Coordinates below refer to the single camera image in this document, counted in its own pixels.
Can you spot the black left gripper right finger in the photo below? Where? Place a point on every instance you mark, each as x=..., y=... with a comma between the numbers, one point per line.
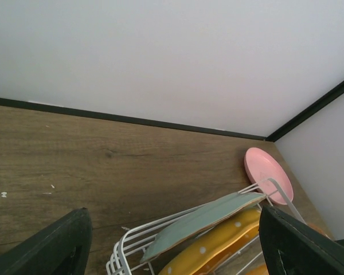
x=291, y=247

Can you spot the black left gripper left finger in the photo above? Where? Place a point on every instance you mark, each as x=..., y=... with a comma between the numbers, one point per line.
x=61, y=248

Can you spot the orange dotted plate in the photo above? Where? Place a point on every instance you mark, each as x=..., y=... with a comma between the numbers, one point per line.
x=209, y=251

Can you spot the pink bear plate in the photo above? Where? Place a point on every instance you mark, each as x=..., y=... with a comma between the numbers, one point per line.
x=259, y=166

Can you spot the green floral plate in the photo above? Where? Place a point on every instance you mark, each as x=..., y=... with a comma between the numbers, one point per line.
x=199, y=220

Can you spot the white wire dish rack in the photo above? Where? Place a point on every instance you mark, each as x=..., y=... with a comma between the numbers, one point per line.
x=129, y=250

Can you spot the black enclosure frame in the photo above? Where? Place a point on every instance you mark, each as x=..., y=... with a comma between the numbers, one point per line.
x=287, y=127

